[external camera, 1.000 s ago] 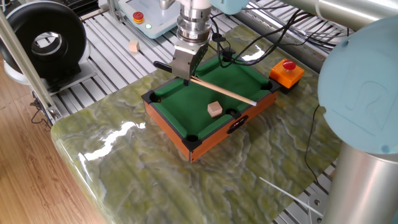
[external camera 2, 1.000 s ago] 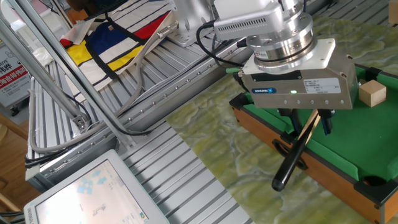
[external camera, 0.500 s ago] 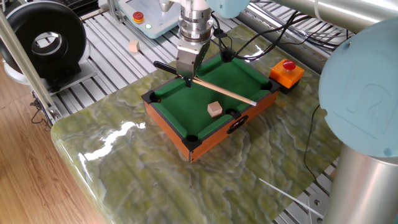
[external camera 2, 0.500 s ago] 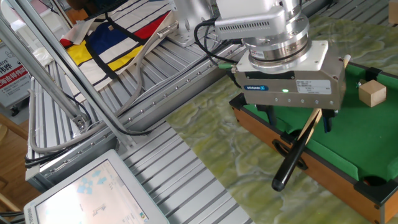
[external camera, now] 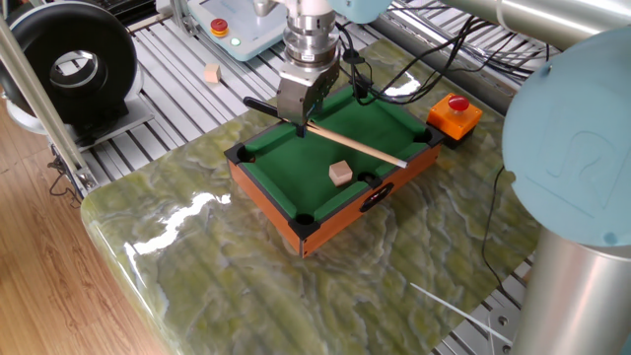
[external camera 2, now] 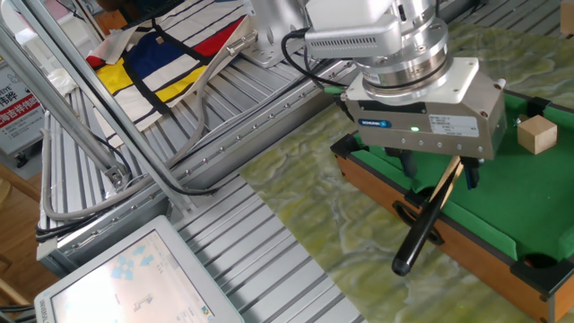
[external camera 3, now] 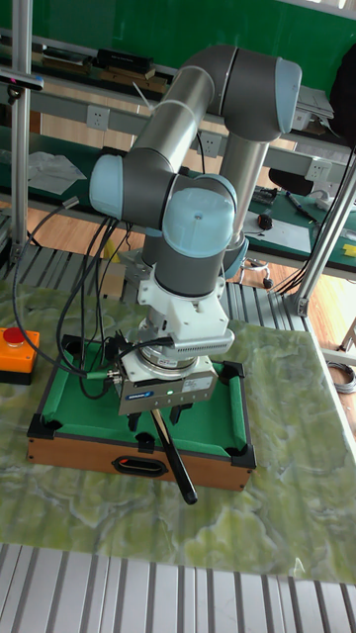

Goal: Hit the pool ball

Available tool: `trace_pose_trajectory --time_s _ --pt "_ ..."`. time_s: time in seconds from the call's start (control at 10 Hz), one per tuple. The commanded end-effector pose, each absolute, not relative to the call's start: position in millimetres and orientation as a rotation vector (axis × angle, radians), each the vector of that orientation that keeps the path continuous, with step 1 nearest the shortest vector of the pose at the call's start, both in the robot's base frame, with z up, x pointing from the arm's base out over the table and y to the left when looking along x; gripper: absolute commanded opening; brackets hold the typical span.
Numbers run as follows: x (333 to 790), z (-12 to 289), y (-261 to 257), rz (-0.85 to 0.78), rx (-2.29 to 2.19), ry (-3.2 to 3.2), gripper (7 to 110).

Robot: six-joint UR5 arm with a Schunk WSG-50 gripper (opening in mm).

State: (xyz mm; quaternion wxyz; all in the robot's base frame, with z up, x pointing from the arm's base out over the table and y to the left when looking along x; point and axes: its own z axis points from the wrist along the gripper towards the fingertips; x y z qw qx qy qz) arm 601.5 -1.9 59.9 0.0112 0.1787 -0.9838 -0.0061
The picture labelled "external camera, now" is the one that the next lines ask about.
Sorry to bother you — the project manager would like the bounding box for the silver Schunk gripper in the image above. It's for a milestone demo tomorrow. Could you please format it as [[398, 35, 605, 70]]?
[[275, 61, 342, 140]]

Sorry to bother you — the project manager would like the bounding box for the wooden pool cue black butt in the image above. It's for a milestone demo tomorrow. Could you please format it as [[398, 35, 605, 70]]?
[[243, 96, 409, 170]]

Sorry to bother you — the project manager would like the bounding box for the mini green pool table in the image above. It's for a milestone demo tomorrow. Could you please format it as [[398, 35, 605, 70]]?
[[224, 73, 446, 259]]

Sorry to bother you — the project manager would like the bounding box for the small wooden cube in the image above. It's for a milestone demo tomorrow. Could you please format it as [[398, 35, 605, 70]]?
[[203, 62, 223, 85]]

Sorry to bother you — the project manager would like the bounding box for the white teach pendant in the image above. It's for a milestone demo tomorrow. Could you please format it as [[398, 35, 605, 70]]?
[[185, 0, 290, 63]]

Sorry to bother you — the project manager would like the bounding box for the orange emergency stop button box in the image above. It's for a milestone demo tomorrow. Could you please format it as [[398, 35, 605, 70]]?
[[426, 93, 484, 151]]

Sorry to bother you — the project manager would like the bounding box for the green marble pattern board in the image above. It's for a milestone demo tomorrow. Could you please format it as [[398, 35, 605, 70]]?
[[80, 37, 600, 355]]

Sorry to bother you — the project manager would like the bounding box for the black gripper cable bundle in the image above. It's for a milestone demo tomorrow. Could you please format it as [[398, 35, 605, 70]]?
[[334, 14, 553, 107]]

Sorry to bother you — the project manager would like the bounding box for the aluminium frame post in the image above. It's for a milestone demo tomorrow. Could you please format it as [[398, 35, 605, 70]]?
[[0, 13, 100, 199], [156, 0, 201, 36]]

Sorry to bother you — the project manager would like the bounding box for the black round ring lamp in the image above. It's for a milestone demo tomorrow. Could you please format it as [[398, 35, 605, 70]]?
[[0, 0, 156, 150]]

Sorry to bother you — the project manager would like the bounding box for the white cable tie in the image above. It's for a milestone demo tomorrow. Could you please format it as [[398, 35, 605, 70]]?
[[409, 281, 515, 347]]

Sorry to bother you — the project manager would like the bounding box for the aluminium bracket plate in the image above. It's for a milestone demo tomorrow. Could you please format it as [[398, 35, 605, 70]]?
[[485, 305, 525, 355]]

